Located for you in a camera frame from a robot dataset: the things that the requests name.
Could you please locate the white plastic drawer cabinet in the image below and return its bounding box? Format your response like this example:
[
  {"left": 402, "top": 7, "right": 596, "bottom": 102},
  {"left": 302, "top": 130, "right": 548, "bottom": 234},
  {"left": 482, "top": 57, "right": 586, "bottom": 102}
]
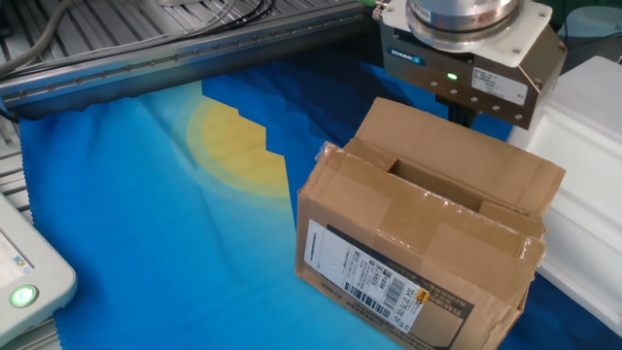
[{"left": 507, "top": 55, "right": 622, "bottom": 339}]

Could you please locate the blue mountain print cloth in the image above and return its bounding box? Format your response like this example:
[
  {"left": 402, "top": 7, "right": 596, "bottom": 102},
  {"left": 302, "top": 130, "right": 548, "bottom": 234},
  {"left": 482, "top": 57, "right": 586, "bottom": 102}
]
[{"left": 18, "top": 48, "right": 622, "bottom": 350}]

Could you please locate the brown cardboard box with flaps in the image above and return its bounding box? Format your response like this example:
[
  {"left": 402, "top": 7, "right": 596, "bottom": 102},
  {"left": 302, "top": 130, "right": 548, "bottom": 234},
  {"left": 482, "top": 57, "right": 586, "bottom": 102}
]
[{"left": 294, "top": 96, "right": 567, "bottom": 350}]

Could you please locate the thick grey cable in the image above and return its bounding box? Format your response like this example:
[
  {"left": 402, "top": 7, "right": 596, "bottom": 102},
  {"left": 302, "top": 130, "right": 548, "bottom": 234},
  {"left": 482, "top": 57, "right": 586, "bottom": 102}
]
[{"left": 0, "top": 0, "right": 74, "bottom": 79}]

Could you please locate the aluminium table edge rail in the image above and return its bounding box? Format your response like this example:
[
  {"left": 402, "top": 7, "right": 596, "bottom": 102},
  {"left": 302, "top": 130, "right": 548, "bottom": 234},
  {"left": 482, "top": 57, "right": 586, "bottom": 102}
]
[{"left": 0, "top": 2, "right": 380, "bottom": 121}]

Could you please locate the silver grey gripper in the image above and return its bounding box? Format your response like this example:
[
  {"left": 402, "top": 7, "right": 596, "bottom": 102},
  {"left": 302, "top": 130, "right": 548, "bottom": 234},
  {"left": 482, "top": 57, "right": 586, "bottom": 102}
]
[{"left": 379, "top": 22, "right": 569, "bottom": 131}]

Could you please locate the black cable bundle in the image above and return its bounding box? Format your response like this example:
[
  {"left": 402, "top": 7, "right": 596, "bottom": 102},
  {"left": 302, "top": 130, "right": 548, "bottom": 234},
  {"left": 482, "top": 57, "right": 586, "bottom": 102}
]
[{"left": 159, "top": 0, "right": 276, "bottom": 43}]

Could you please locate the white teach pendant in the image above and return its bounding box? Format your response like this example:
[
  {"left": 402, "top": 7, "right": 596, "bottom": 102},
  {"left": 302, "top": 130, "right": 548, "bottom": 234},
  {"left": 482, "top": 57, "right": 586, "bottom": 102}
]
[{"left": 0, "top": 192, "right": 79, "bottom": 347}]

